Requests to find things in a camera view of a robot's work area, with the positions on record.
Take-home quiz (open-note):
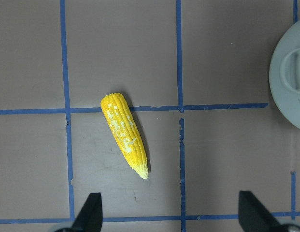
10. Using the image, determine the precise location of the glass pot lid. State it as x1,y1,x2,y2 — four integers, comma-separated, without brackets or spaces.
269,20,300,129

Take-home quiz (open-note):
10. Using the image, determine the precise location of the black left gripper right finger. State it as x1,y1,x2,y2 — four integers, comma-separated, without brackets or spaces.
238,190,287,232

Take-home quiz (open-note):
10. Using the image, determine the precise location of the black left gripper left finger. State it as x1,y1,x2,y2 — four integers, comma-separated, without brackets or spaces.
71,193,102,232

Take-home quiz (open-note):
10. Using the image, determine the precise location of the yellow corn cob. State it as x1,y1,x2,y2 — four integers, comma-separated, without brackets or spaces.
100,93,149,179

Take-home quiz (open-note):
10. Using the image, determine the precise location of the brown paper table mat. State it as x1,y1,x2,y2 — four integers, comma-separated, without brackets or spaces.
0,0,300,232

